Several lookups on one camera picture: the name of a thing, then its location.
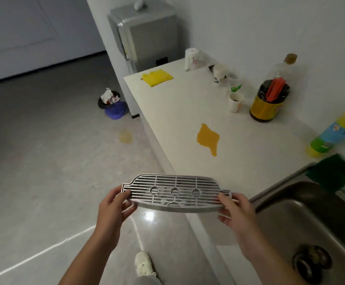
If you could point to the person's right thumb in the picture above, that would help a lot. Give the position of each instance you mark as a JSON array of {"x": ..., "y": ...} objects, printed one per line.
[{"x": 224, "y": 200}]

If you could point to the white paper cup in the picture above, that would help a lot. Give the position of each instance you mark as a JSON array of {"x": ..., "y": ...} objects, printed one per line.
[{"x": 235, "y": 101}]

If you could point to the white cup with dark print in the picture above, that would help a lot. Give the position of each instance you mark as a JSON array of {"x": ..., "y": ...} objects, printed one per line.
[{"x": 219, "y": 74}]

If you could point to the green scouring pad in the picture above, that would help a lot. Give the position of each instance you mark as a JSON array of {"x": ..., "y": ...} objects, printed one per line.
[{"x": 332, "y": 172}]

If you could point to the yellow cleaning cloth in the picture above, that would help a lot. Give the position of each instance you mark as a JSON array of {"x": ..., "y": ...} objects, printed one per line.
[{"x": 157, "y": 77}]

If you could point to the purple plastic basket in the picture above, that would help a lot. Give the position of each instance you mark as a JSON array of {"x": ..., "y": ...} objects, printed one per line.
[{"x": 116, "y": 110}]

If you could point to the white paper towel roll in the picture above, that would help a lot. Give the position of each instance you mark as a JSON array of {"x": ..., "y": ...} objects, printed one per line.
[{"x": 193, "y": 59}]

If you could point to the stainless steel sink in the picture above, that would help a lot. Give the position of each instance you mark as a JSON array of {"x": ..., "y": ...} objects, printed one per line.
[{"x": 318, "y": 222}]

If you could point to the white door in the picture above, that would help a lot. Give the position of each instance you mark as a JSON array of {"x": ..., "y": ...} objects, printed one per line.
[{"x": 30, "y": 35}]

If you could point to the white object on cabinet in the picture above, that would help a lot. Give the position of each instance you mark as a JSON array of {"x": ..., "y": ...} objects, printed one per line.
[{"x": 139, "y": 2}]

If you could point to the person's left hand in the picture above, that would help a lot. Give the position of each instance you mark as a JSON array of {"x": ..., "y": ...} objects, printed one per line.
[{"x": 110, "y": 213}]

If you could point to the person's right hand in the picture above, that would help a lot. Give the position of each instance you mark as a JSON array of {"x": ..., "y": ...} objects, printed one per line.
[{"x": 240, "y": 216}]

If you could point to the clear bottle with brown cap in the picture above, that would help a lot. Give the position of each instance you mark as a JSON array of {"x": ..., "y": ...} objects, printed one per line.
[{"x": 283, "y": 68}]

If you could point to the white cup with green print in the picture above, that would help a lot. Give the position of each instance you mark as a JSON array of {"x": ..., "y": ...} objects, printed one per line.
[{"x": 234, "y": 83}]

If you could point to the person's grey trouser leg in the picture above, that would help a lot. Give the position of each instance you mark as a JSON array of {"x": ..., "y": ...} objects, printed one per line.
[{"x": 147, "y": 280}]

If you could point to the red packets in can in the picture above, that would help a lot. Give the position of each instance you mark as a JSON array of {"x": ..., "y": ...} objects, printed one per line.
[{"x": 275, "y": 89}]

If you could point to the orange liquid spill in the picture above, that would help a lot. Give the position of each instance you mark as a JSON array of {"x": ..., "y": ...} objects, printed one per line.
[{"x": 208, "y": 138}]

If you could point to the grey plastic drip tray grate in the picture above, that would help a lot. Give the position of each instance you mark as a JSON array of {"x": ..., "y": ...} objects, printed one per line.
[{"x": 175, "y": 191}]

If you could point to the person's white shoe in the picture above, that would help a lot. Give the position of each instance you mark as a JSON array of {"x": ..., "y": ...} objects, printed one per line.
[{"x": 144, "y": 264}]

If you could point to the person's left forearm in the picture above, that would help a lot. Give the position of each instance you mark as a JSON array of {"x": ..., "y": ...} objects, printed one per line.
[{"x": 86, "y": 261}]

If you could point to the yellow green detergent bottle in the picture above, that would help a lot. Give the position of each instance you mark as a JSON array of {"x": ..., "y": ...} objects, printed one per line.
[{"x": 335, "y": 133}]

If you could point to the person's left thumb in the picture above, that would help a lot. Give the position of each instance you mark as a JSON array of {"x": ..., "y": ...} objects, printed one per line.
[{"x": 121, "y": 194}]

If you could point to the yellow can with black bag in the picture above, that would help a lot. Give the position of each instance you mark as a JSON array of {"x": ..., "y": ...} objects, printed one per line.
[{"x": 266, "y": 106}]

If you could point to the person's right forearm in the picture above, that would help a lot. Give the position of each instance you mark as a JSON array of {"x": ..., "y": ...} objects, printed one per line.
[{"x": 269, "y": 262}]

